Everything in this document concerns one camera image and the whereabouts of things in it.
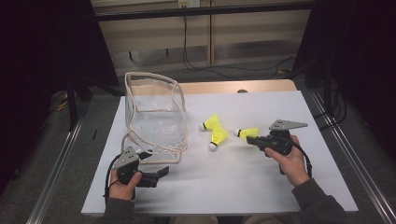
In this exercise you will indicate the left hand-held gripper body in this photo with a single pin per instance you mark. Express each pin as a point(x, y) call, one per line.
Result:
point(127, 171)

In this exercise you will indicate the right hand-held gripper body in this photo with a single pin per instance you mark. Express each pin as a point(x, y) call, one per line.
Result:
point(280, 141)

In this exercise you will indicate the yellow shuttlecock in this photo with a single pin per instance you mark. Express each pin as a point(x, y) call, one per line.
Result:
point(219, 136)
point(213, 122)
point(249, 132)

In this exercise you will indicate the clear plastic bag beige trim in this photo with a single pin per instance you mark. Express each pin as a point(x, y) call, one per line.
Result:
point(155, 124)

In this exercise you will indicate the person's left hand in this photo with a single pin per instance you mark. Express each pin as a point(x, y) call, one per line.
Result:
point(121, 191)

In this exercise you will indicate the person's right hand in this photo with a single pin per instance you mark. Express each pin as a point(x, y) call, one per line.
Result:
point(292, 168)

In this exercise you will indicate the small black floor item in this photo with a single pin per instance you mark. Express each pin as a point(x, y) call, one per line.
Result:
point(95, 134)

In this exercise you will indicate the wooden table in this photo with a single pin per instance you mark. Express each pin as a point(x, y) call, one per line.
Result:
point(249, 85)

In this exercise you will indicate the white board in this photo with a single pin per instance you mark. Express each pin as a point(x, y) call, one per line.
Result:
point(218, 186)

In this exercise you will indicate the person's left leg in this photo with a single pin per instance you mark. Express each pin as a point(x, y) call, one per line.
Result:
point(196, 220)

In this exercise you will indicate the person's leg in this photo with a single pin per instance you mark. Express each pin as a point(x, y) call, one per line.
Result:
point(196, 220)
point(267, 220)

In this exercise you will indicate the person's right leg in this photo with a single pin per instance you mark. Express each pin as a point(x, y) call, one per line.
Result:
point(267, 220)

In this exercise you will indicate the black stand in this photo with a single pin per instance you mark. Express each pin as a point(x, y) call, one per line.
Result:
point(72, 105)

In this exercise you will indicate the dark curtain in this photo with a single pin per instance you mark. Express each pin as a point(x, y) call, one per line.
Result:
point(367, 46)
point(31, 62)

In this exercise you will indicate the black horizontal bar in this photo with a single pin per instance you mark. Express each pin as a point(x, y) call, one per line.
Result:
point(202, 11)

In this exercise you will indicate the metal floor rail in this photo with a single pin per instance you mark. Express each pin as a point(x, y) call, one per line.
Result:
point(351, 158)
point(54, 177)

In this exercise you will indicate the black wall bracket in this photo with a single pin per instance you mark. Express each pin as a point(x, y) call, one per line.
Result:
point(167, 52)
point(131, 56)

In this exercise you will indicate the white wall socket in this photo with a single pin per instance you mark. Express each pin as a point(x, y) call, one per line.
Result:
point(193, 3)

